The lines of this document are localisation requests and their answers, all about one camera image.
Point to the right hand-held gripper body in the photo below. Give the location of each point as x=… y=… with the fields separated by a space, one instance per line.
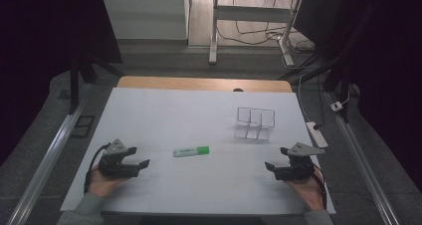
x=297 y=170

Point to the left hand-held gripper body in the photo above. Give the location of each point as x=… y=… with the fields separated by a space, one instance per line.
x=114 y=170

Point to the clear acrylic pen holder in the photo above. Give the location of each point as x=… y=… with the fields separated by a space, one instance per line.
x=254 y=123

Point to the green highlighter marker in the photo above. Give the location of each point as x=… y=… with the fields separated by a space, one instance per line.
x=192 y=151

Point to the person's left hand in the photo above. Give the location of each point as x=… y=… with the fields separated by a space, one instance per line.
x=99 y=185

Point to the person's right hand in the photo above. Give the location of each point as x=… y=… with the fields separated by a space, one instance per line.
x=310 y=193

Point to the white power strip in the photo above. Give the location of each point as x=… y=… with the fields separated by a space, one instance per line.
x=316 y=134

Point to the white table mat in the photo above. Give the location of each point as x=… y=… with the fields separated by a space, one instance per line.
x=185 y=118

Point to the small white adapter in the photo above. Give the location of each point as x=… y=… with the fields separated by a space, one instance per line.
x=336 y=106

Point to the black metal stand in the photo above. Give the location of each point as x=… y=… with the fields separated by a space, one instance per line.
x=74 y=89
x=338 y=75

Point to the white cabinet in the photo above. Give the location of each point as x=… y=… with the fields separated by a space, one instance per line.
x=142 y=16

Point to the aluminium floor rail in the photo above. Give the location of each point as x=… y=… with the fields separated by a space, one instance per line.
x=49 y=152
x=361 y=158

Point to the white metal desk frame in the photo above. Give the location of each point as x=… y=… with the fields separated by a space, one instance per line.
x=252 y=13

